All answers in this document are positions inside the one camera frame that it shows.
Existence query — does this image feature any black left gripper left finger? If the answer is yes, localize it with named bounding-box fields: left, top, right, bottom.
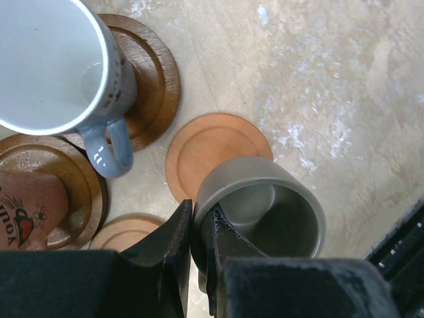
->
left=1, top=199, right=192, bottom=317

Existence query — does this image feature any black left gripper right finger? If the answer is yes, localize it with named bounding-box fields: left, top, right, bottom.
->
left=201, top=205, right=399, bottom=317

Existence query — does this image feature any plain orange wooden coaster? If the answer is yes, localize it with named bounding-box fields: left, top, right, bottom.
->
left=89, top=213, right=164, bottom=252

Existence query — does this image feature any small grey cup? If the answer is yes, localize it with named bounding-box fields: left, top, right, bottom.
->
left=191, top=156, right=327, bottom=292

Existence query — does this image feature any dark ringed wooden coaster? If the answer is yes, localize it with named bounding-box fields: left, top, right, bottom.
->
left=1, top=134, right=109, bottom=250

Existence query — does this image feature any pink handled mug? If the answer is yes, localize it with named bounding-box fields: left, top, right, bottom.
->
left=1, top=171, right=69, bottom=250

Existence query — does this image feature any blue grey mug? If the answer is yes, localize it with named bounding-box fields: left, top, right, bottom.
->
left=1, top=1, right=138, bottom=178

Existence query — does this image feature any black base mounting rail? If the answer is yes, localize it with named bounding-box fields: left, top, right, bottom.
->
left=362, top=197, right=423, bottom=317

